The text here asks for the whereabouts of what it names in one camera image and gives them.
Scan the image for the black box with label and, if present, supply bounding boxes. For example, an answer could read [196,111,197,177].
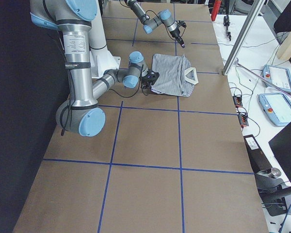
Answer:
[244,134,272,173]

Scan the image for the red cylinder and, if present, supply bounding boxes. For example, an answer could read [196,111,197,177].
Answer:
[211,0,222,21]

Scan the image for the orange black power strip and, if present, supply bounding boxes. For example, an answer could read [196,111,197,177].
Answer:
[232,95,249,129]

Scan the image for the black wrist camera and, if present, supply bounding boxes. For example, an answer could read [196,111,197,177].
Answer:
[177,20,187,29]
[145,70,160,84]

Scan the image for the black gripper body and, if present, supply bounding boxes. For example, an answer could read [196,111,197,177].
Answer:
[168,22,182,40]
[141,75,152,95]

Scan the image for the blue teach pendant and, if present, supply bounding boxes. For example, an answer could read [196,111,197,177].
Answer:
[258,93,291,127]
[262,65,291,93]

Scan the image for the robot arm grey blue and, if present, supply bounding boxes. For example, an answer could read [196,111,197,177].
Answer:
[125,0,186,48]
[30,0,159,137]

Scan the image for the black tripod stick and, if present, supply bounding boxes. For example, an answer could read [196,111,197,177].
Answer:
[223,14,231,41]

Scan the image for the black clamp stand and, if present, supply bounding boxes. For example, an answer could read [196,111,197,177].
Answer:
[255,169,291,216]

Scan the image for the aluminium frame post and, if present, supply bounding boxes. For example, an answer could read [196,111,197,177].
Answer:
[222,0,265,75]

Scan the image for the striped polo shirt cream collar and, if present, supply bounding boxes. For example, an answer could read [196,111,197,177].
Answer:
[151,54,194,97]

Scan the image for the far blue teach pendant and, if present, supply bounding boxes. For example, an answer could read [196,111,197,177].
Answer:
[262,65,291,93]

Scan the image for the near blue teach pendant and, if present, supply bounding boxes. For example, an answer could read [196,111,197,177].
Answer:
[258,93,291,127]

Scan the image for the black monitor corner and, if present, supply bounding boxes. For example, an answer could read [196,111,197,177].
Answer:
[269,122,291,179]

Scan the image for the white column pedestal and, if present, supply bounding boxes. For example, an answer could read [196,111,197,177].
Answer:
[89,0,121,79]

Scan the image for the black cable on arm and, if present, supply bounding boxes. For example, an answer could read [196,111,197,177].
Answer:
[60,65,146,136]

